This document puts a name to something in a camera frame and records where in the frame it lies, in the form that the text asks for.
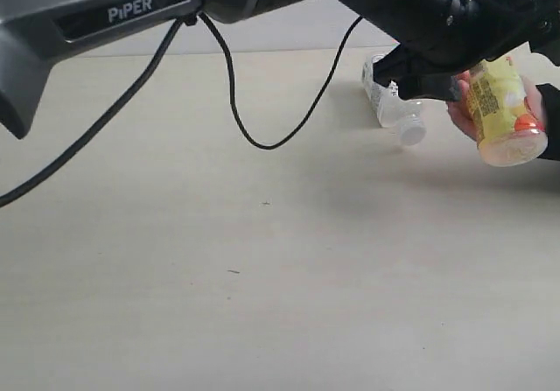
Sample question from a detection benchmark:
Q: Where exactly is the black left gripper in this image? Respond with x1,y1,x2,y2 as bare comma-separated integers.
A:
338,0,559,101

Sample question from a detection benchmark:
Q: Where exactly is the yellow juice bottle red cap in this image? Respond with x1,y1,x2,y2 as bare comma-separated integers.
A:
466,55,548,167

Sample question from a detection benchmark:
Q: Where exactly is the white bottle colourful pattern label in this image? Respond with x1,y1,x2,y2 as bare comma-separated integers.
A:
361,55,426,146

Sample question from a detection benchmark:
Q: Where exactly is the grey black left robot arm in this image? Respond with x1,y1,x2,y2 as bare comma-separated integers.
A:
1,0,559,138

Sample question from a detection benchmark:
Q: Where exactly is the person's open bare hand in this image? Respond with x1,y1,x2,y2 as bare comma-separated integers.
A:
445,69,546,143

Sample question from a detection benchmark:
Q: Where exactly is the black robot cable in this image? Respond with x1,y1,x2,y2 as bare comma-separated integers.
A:
0,12,365,208

